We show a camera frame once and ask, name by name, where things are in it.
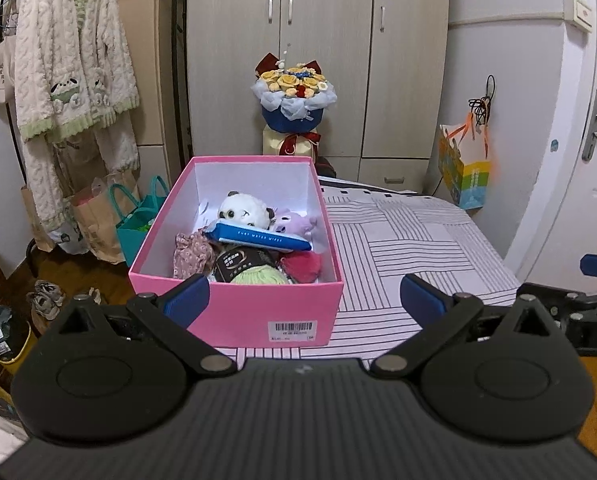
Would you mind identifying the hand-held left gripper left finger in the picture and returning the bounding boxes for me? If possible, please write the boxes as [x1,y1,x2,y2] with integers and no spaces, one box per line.
[48,274,239,378]

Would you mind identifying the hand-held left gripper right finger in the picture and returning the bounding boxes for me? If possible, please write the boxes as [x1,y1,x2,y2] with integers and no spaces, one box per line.
[368,274,561,380]

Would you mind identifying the floral scrunchie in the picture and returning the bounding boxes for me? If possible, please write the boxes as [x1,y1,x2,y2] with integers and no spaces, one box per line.
[172,232,218,281]

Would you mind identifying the pink cardboard box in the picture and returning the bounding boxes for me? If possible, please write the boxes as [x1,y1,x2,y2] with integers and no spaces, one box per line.
[128,155,345,347]

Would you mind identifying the green yarn ball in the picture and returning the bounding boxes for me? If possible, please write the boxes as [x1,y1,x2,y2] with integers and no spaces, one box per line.
[213,247,292,286]

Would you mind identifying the blue tissue pack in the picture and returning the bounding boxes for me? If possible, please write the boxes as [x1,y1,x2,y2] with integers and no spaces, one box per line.
[201,220,313,253]

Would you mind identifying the panda plush toy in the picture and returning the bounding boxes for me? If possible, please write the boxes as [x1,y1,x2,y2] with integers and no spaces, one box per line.
[217,191,274,231]

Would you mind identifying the red strawberry plush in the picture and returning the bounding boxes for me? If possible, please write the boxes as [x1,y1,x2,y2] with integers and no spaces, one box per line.
[278,251,324,285]

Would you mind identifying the purple plush toy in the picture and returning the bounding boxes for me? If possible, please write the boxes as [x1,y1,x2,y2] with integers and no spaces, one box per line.
[271,207,320,241]

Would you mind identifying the striped blanket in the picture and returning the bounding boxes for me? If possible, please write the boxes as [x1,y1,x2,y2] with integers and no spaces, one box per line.
[213,177,524,361]

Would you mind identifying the white door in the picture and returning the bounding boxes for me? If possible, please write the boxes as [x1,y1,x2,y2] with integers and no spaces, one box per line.
[503,0,597,296]

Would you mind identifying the teal shopping bag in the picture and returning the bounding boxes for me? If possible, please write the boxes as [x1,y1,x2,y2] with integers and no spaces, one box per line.
[109,176,172,267]

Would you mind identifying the brown paper bag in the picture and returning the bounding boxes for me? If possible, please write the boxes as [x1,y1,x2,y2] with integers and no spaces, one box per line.
[68,170,142,265]

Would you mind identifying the colourful paper bag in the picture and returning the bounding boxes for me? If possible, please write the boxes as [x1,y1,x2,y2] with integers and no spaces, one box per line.
[438,122,493,211]

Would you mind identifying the cream fluffy pants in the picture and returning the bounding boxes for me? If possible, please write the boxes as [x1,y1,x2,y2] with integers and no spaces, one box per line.
[22,110,140,253]

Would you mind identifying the yellow container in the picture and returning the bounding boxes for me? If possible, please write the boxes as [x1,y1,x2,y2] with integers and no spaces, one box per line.
[0,304,33,377]

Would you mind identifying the flower bouquet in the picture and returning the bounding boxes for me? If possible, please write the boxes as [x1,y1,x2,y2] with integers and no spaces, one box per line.
[251,45,338,157]

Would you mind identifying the beige wooden panel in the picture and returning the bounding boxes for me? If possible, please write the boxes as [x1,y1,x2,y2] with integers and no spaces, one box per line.
[111,0,189,183]

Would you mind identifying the cream green fluffy cardigan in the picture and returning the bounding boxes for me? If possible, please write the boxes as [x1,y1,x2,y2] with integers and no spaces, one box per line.
[14,0,140,142]

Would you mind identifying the grey wardrobe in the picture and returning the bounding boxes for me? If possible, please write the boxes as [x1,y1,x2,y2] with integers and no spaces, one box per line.
[186,0,450,193]

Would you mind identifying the canvas tote bag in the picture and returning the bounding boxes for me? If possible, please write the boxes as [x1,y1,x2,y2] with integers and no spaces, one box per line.
[0,35,18,107]

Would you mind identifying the hanging black cables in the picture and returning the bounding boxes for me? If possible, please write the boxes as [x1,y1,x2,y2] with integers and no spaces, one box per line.
[468,75,496,133]

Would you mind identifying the white light switch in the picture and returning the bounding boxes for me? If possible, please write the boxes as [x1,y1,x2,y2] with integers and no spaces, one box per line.
[563,0,594,35]

